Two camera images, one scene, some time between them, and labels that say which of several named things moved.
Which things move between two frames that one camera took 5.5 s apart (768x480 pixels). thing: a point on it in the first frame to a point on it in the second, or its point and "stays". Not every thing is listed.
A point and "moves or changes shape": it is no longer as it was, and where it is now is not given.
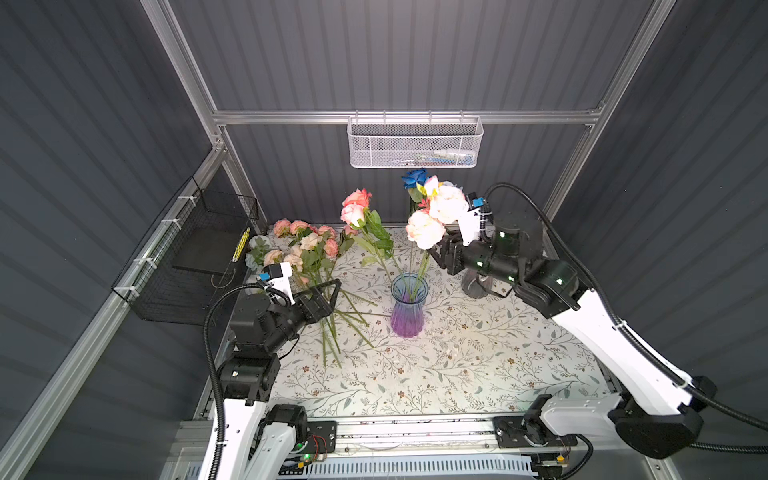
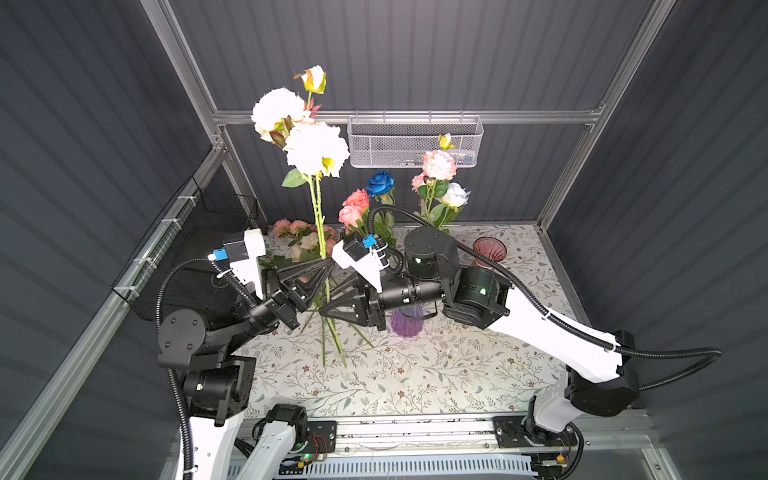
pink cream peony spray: [425, 229] moves or changes shape
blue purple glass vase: [409, 292] stays
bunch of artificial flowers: [310, 254] stays
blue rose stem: [414, 182] to [380, 186]
